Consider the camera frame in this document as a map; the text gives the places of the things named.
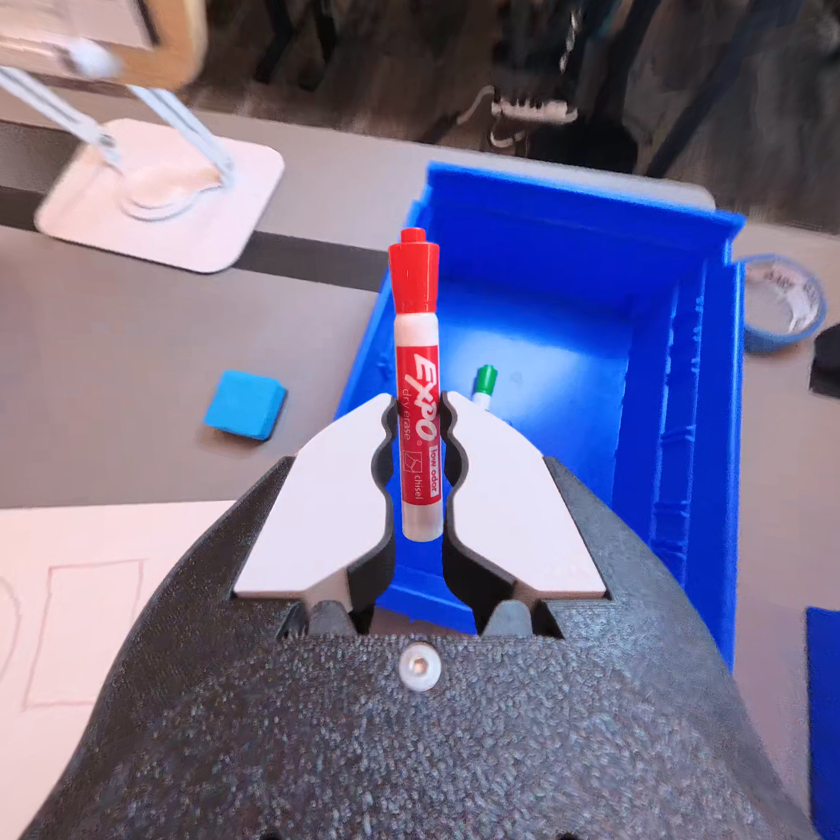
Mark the green dry erase marker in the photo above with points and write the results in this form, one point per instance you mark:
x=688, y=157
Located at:
x=485, y=380

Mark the white whiteboard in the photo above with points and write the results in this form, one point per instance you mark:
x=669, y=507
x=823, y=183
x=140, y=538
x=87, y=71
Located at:
x=85, y=538

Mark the white stand with base plate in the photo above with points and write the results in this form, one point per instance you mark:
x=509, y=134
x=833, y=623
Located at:
x=197, y=216

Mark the red dry erase marker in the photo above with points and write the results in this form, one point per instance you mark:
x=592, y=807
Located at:
x=420, y=472

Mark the blue tape roll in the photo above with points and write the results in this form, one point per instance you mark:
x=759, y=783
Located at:
x=781, y=334

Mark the red marker cap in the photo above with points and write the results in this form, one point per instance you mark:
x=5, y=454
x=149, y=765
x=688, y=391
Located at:
x=413, y=275

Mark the blue plastic bin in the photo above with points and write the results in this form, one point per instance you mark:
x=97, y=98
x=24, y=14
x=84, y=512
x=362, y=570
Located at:
x=590, y=367
x=825, y=722

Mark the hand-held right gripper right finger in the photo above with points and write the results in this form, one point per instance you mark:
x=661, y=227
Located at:
x=518, y=518

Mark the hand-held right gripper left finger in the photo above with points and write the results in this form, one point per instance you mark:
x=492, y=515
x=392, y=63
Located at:
x=308, y=518

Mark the blue whiteboard eraser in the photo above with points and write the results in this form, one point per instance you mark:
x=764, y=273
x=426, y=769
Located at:
x=243, y=403

